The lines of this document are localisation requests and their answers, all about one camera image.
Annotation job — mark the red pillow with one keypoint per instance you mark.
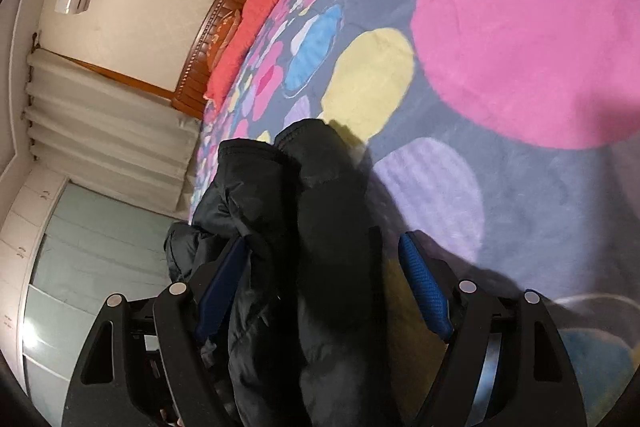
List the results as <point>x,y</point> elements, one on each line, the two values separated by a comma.
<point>245,32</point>

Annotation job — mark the orange patterned cushion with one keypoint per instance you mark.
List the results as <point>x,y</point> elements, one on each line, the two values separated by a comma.
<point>222,38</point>

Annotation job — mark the frosted glass wardrobe door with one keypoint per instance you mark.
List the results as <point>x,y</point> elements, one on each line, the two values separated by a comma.
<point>90,237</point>

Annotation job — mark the beige curtain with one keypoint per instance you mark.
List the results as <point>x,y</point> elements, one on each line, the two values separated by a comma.
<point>110,137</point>

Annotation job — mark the dotted colourful bed blanket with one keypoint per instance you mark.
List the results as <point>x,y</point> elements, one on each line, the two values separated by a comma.
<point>500,32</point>

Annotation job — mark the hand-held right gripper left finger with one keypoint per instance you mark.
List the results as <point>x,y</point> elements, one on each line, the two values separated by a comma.
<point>220,287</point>

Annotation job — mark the black puffer jacket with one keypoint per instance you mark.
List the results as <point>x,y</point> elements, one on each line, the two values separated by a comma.
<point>320,232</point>

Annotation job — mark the wooden wall trim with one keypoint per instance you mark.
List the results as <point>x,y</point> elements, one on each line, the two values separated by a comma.
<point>125,79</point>

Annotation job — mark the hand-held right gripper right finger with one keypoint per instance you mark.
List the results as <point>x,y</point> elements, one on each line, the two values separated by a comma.
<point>425,287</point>

